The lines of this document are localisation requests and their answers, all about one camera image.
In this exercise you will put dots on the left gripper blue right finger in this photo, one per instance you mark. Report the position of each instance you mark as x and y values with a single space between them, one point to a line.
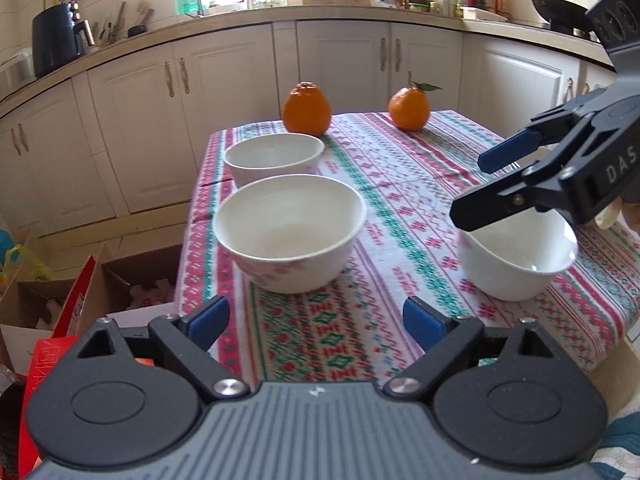
449 346

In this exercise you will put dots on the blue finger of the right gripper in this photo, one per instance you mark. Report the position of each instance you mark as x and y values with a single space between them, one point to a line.
492 202
509 151

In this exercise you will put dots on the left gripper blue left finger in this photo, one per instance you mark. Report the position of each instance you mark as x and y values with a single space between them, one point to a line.
181 346

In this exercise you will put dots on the small white floral bowl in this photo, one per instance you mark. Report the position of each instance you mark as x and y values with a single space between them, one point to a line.
516 259

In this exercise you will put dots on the white kitchen cabinets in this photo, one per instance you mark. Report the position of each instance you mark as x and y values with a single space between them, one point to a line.
129 135

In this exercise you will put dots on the white gloved right hand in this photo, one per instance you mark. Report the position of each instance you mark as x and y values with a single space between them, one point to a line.
619 209

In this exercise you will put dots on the patterned red green tablecloth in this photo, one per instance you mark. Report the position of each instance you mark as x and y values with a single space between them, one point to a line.
352 329

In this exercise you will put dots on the orange with green leaf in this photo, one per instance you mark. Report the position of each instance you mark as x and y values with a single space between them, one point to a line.
409 107

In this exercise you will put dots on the black wok pan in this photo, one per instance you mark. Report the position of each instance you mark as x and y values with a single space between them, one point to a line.
564 16

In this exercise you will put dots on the large white floral bowl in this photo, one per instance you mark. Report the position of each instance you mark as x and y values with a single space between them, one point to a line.
291 234

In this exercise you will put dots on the far white floral bowl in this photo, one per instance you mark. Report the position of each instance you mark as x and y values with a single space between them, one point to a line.
273 155

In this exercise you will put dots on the bumpy top orange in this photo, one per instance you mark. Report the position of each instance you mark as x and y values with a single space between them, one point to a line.
307 110

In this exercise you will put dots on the black air fryer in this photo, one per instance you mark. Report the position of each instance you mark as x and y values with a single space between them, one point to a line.
59 36

